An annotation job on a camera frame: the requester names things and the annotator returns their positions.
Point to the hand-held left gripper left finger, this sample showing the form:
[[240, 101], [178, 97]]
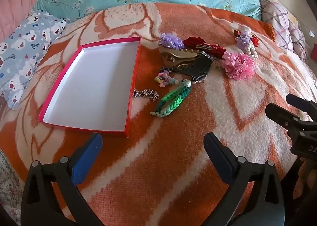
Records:
[[86, 161]]

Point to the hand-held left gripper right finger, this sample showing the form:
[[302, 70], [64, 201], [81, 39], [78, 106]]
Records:
[[218, 158]]

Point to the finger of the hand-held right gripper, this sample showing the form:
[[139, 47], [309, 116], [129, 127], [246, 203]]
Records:
[[301, 103], [282, 116]]

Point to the pink ruffled scrunchie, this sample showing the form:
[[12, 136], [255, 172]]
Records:
[[239, 66]]

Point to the red shallow box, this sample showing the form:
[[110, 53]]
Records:
[[94, 80]]

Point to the black hair comb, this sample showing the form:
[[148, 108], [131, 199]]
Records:
[[198, 70]]

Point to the red velvet bow clip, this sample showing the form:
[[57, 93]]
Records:
[[208, 47]]

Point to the beige claw hair clip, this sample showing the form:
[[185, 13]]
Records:
[[178, 55]]

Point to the purple ruffled scrunchie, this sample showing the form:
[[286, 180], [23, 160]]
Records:
[[171, 41]]

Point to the person's right hand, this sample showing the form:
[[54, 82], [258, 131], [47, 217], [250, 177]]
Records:
[[305, 174]]

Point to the orange and cream blanket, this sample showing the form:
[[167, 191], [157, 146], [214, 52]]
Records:
[[173, 161]]

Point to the small red hair clip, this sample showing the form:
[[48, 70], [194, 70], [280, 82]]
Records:
[[255, 41]]

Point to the floral bed sheet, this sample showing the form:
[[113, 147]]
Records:
[[8, 186]]

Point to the purple plaid pillow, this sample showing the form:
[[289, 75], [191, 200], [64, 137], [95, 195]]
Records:
[[279, 23]]

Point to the small purple flower clip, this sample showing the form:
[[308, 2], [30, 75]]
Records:
[[242, 35]]

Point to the blue bear print pillow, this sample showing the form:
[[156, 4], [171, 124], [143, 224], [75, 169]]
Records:
[[24, 50]]

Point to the pink quilt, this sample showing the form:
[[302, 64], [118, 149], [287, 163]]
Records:
[[17, 8]]

